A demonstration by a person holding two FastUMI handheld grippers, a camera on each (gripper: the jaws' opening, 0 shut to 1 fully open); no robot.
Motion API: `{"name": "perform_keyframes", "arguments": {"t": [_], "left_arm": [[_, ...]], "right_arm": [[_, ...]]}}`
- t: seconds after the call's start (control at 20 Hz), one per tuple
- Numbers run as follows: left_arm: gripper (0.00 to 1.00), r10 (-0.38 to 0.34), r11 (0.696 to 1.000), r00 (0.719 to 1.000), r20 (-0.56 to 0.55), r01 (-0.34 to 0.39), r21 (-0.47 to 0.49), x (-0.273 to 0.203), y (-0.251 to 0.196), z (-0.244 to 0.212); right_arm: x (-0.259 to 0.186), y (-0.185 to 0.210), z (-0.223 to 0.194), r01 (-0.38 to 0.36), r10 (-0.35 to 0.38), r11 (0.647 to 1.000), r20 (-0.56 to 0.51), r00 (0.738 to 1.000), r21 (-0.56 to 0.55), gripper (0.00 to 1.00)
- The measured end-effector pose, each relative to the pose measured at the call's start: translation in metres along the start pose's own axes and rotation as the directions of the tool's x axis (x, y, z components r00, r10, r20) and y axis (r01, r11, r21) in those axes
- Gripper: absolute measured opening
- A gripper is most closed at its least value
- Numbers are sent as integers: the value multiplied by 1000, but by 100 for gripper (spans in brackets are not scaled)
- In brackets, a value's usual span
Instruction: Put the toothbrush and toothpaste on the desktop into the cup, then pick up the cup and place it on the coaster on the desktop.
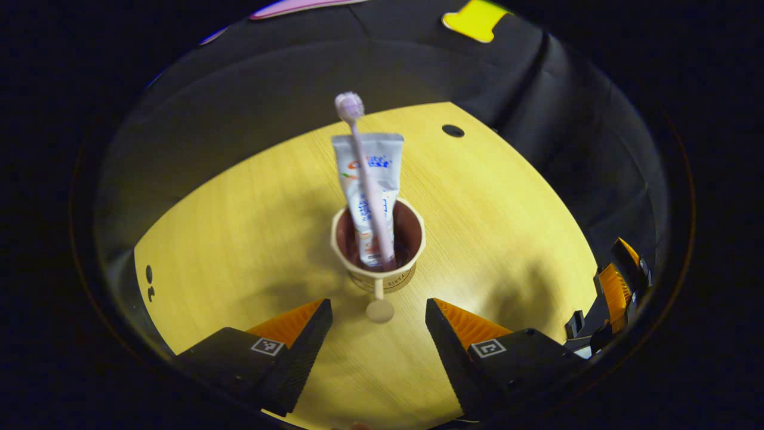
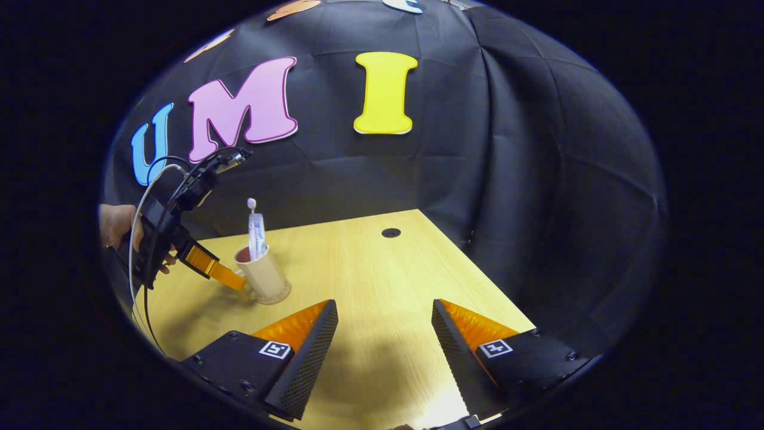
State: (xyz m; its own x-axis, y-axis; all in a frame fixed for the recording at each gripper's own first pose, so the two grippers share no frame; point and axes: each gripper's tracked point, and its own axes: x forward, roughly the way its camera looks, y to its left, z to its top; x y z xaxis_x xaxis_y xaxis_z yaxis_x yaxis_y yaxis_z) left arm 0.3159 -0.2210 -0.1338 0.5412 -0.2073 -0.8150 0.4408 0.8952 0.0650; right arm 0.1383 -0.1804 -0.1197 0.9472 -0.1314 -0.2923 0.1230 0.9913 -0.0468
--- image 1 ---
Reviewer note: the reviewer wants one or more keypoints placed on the black backdrop cloth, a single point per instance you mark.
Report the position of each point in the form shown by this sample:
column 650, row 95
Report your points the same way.
column 268, row 77

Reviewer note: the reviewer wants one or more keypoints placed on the wooden desktop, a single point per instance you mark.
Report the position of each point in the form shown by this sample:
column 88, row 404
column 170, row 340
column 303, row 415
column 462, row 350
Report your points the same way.
column 239, row 239

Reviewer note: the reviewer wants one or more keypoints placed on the round black desk grommet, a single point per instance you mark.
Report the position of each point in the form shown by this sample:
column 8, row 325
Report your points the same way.
column 453, row 130

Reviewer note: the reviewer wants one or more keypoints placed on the white toothpaste tube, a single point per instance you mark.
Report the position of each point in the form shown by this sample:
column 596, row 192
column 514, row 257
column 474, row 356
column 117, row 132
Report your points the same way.
column 382, row 155

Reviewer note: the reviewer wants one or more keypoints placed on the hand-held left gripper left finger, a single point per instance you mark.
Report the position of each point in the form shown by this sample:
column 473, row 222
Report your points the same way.
column 301, row 358

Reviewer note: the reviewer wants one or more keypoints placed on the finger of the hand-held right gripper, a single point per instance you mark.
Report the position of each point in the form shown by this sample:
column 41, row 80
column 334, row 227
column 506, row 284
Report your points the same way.
column 632, row 263
column 615, row 298

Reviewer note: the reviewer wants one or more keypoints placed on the pale pink toothbrush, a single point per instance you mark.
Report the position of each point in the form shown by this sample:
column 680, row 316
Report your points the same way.
column 370, row 185

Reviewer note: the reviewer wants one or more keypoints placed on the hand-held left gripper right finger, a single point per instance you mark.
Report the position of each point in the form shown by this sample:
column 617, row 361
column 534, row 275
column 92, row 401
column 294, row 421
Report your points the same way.
column 450, row 358

